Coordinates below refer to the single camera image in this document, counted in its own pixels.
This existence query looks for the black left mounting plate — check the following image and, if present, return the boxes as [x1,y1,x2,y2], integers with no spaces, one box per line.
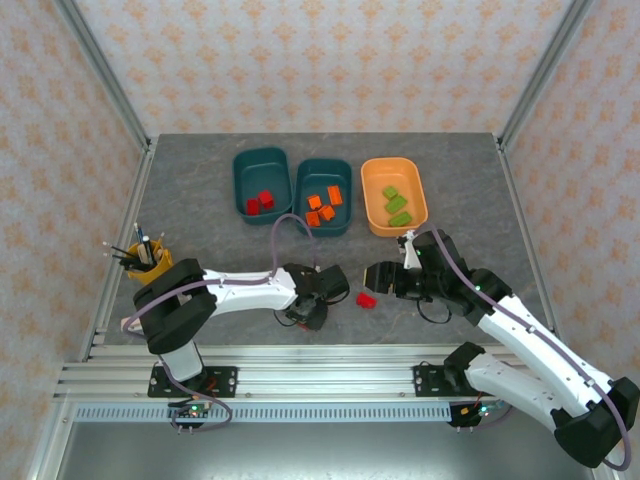
[147,365,239,399]

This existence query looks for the black mounting plate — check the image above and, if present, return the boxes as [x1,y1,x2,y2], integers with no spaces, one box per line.
[147,365,239,399]
[412,364,505,400]

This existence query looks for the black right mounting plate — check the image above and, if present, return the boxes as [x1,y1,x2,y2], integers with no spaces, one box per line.
[412,364,505,400]

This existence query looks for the orange plastic container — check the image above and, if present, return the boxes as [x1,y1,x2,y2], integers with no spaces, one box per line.
[360,156,429,238]

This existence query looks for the teal plastic container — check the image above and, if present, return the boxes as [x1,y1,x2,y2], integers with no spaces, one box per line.
[294,157,354,238]
[232,145,295,227]

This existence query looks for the right circuit board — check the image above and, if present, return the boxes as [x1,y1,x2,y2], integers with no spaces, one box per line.
[449,399,506,431]

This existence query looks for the circuit board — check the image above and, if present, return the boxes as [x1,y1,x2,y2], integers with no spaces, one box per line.
[167,398,216,435]
[449,399,506,431]

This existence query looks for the grey metal sheet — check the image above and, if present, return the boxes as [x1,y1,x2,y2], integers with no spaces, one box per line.
[54,422,589,480]

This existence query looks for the left circuit board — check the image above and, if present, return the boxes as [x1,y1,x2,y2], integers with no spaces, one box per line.
[167,398,216,435]

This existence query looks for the yellow pen cup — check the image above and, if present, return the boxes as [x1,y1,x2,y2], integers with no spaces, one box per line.
[124,238,174,286]

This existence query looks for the blue white pen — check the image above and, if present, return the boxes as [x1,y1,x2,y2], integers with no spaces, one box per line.
[133,222,151,261]

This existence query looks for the thin black right gripper cable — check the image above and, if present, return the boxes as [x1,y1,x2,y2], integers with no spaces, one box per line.
[417,298,452,325]

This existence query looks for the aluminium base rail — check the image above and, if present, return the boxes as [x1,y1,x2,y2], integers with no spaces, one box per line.
[52,343,597,401]

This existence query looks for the aluminium table side rail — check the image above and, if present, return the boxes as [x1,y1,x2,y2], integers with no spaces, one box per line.
[27,144,159,480]
[496,137,614,480]

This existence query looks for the grey slotted cable duct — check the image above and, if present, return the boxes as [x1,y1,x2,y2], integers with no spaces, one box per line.
[74,403,454,424]

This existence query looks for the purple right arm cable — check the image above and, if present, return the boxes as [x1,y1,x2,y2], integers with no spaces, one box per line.
[427,228,631,471]

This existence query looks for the aluminium frame post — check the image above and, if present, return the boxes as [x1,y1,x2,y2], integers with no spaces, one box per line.
[52,0,153,151]
[498,0,596,149]

